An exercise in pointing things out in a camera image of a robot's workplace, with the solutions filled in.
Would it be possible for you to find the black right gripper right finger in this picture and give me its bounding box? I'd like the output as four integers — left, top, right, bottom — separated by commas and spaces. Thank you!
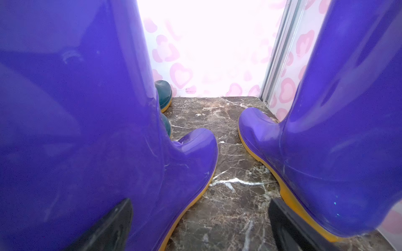
268, 198, 338, 251

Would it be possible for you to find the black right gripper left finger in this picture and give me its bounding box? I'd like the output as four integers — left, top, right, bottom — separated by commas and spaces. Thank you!
65, 198, 133, 251

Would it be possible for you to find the aluminium corner post right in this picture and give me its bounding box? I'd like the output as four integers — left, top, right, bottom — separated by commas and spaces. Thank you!
259, 0, 307, 107

